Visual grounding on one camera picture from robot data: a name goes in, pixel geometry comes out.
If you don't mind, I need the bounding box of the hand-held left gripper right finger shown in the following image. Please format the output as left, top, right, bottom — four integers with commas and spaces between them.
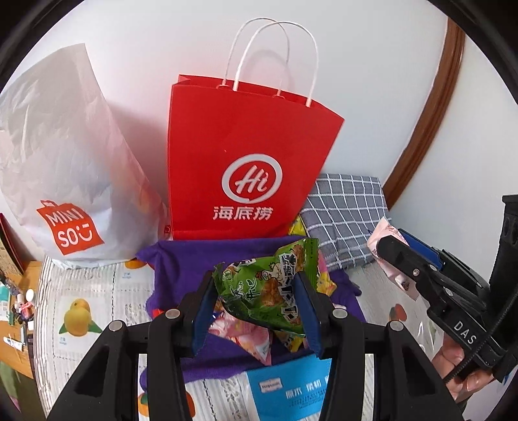
293, 272, 464, 421

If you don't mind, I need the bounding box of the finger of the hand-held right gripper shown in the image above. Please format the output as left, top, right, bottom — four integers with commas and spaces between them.
376, 235, 454, 308
399, 229, 490, 300

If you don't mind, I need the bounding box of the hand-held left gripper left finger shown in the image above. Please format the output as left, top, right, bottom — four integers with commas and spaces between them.
46, 271, 220, 421

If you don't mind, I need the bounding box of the pale pink snack packet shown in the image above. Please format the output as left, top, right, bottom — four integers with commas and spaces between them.
367, 216, 419, 302

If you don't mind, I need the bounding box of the green snack packet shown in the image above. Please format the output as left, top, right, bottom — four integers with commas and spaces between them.
212, 238, 320, 336

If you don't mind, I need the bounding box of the person's right hand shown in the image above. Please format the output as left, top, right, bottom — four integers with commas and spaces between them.
431, 332, 506, 403

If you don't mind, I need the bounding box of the pink and yellow snack packet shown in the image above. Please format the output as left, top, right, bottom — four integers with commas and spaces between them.
318, 251, 337, 296

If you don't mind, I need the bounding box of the pink crumpled snack packet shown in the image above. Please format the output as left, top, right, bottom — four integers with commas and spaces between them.
208, 310, 273, 367

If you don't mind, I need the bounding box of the purple towel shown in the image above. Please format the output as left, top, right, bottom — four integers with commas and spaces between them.
135, 237, 363, 389

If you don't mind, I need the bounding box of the blue tissue pack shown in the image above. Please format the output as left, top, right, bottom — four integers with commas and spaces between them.
246, 356, 336, 421

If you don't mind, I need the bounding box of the grey checked folded cloth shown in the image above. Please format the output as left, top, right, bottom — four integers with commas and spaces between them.
299, 173, 391, 272

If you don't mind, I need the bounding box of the small yellow packet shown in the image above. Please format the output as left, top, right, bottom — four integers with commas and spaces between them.
287, 214, 308, 237

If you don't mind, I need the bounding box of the fruit print table cover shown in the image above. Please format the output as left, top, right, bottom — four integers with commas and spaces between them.
30, 227, 446, 421

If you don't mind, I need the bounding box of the wooden side table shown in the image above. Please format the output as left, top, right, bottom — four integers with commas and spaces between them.
0, 261, 43, 379

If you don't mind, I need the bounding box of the red paper bag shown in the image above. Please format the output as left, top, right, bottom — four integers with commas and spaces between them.
167, 17, 345, 241

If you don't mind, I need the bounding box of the white plastic shopping bag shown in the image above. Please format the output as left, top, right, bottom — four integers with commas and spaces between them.
0, 42, 166, 268

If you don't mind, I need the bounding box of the patterned book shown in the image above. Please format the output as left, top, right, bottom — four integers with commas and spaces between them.
0, 212, 25, 276

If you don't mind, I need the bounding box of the black cable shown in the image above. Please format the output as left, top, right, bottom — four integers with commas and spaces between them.
443, 283, 518, 383

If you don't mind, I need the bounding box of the brown wooden door frame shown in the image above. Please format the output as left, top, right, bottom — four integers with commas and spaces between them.
382, 18, 466, 199

